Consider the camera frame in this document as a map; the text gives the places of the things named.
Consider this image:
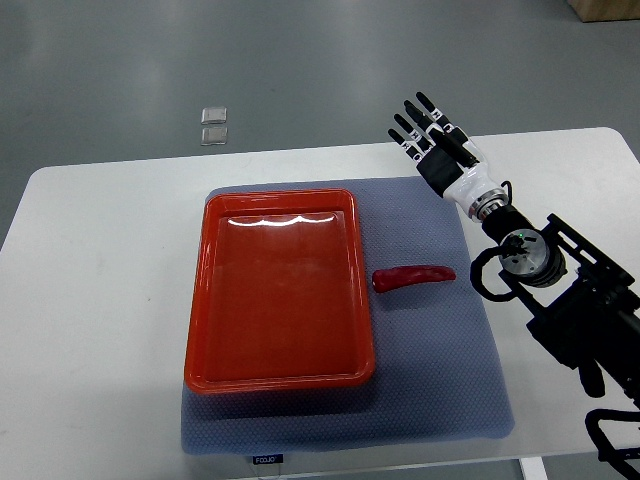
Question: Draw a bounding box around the red plastic tray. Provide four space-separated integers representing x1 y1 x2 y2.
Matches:
184 189 375 396

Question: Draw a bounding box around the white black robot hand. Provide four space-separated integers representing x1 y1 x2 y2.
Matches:
387 91 506 219

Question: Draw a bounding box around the white table leg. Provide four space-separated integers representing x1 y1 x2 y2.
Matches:
519 456 548 480

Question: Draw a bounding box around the upper metal floor plate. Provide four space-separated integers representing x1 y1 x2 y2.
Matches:
201 106 227 125

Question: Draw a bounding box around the cardboard box corner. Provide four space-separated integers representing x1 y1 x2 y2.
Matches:
568 0 639 23

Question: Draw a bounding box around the red chili pepper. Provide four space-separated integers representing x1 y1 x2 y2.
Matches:
372 265 457 293

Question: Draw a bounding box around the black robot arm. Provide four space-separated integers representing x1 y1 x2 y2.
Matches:
388 92 639 403

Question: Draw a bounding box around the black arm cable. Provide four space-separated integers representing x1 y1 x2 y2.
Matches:
469 245 516 303

